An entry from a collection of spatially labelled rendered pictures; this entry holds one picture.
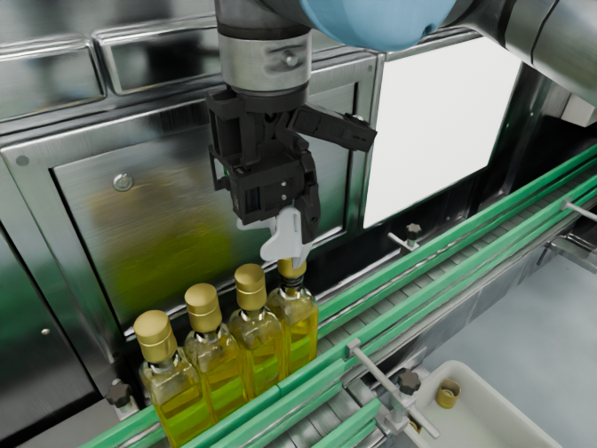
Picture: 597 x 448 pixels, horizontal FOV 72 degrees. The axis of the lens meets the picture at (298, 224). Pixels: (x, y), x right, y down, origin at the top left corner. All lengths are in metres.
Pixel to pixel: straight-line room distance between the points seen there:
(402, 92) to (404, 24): 0.48
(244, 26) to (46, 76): 0.20
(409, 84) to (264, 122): 0.39
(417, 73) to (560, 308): 0.67
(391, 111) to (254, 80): 0.40
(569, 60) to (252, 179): 0.23
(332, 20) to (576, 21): 0.13
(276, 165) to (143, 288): 0.30
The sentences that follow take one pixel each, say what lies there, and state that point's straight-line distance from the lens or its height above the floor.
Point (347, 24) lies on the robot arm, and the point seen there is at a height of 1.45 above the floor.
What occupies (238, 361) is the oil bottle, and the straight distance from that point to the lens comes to 0.53.
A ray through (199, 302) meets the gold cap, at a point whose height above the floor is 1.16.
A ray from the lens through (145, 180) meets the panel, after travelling 0.50.
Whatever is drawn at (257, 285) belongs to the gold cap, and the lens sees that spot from 0.46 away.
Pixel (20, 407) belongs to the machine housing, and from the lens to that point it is 0.74.
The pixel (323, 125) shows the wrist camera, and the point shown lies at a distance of 0.39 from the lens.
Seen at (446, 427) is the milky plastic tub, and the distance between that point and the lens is 0.84.
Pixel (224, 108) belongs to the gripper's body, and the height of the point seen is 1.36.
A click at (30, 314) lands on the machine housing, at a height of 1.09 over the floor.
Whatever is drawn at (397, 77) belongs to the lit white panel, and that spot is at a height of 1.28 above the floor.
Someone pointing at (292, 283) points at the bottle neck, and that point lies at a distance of 0.51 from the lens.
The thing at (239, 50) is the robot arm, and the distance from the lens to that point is 0.33.
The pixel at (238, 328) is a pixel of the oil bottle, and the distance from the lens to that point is 0.52.
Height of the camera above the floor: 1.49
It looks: 39 degrees down
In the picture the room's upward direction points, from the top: straight up
